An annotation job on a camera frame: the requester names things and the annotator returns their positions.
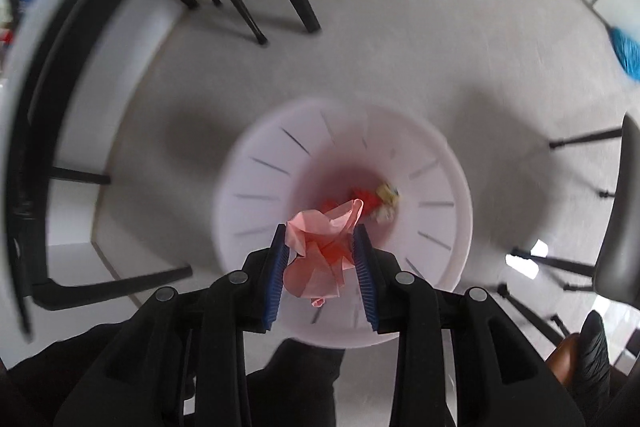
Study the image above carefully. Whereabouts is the dark grey chair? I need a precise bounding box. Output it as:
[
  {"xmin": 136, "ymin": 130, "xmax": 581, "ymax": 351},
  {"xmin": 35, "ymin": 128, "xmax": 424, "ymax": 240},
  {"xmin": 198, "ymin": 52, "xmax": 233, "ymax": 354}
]
[{"xmin": 497, "ymin": 113, "xmax": 640, "ymax": 348}]

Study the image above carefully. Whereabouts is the yellow crumpled wrapper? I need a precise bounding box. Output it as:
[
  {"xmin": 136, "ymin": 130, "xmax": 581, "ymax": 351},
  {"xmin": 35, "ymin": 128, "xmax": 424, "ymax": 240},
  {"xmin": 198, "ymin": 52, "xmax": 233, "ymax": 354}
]
[{"xmin": 375, "ymin": 182, "xmax": 402, "ymax": 224}]

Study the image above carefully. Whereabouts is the pink napkin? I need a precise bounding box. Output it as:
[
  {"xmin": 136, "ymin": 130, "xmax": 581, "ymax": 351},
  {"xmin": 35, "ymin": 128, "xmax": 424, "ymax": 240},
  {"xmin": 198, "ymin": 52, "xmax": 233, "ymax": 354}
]
[{"xmin": 284, "ymin": 199, "xmax": 366, "ymax": 309}]

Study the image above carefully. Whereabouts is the white slotted waste bin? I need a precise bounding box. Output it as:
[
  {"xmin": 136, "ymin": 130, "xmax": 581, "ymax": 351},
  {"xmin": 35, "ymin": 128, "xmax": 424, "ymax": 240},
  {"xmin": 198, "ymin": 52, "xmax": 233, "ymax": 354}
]
[{"xmin": 212, "ymin": 96, "xmax": 475, "ymax": 351}]

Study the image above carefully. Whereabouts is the red crumpled wrapper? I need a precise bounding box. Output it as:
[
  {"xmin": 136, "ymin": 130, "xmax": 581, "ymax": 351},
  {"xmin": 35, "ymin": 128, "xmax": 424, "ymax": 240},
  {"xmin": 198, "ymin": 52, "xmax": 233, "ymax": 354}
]
[{"xmin": 349, "ymin": 189, "xmax": 385, "ymax": 219}]

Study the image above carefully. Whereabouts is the blue duster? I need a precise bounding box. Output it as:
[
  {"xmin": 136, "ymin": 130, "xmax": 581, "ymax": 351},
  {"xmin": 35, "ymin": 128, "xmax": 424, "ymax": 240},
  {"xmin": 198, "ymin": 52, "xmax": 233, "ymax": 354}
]
[{"xmin": 590, "ymin": 2, "xmax": 640, "ymax": 84}]

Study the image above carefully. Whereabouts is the person's left hand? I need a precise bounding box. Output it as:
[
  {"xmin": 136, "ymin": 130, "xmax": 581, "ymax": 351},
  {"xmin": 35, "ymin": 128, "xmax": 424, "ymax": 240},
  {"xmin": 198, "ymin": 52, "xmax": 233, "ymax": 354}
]
[{"xmin": 574, "ymin": 311, "xmax": 613, "ymax": 414}]

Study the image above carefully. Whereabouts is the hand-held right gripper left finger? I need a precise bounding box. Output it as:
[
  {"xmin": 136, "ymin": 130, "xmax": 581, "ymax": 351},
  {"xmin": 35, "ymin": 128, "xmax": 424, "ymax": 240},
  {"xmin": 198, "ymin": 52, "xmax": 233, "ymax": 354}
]
[{"xmin": 59, "ymin": 223, "xmax": 290, "ymax": 427}]

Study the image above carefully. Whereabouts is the person's left forearm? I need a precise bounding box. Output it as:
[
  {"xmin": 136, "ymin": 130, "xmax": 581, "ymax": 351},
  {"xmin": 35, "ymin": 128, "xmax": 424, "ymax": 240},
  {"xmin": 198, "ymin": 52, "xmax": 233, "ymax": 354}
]
[{"xmin": 544, "ymin": 336, "xmax": 581, "ymax": 384}]

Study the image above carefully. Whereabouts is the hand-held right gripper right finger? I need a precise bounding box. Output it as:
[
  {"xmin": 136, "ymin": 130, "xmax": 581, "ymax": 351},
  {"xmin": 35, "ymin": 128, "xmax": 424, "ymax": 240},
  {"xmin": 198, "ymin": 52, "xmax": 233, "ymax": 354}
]
[{"xmin": 351, "ymin": 223, "xmax": 586, "ymax": 427}]

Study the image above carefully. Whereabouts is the black table frame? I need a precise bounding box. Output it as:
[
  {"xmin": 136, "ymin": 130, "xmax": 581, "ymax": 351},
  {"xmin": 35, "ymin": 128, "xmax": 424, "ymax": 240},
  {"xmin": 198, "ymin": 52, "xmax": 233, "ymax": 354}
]
[{"xmin": 9, "ymin": 0, "xmax": 195, "ymax": 339}]

